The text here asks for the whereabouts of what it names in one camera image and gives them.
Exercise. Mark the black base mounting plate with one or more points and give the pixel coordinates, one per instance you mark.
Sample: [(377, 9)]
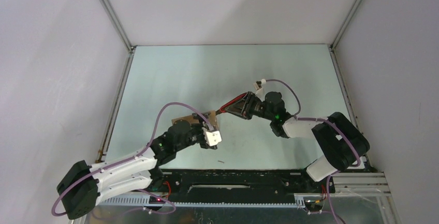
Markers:
[(212, 186)]

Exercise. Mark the red black utility knife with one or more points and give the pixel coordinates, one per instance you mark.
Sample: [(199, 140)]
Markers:
[(222, 108)]

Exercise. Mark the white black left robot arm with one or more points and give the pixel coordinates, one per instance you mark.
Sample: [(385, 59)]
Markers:
[(120, 171)]

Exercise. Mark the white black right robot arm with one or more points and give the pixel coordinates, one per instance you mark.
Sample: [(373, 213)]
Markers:
[(341, 142)]

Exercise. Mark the aluminium frame rail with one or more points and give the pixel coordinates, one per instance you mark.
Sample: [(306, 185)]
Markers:
[(350, 184)]

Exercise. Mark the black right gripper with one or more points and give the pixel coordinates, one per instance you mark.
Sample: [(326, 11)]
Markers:
[(243, 107)]

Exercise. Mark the brown cardboard express box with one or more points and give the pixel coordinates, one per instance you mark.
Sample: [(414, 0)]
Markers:
[(194, 118)]

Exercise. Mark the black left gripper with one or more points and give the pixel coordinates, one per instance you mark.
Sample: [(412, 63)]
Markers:
[(203, 125)]

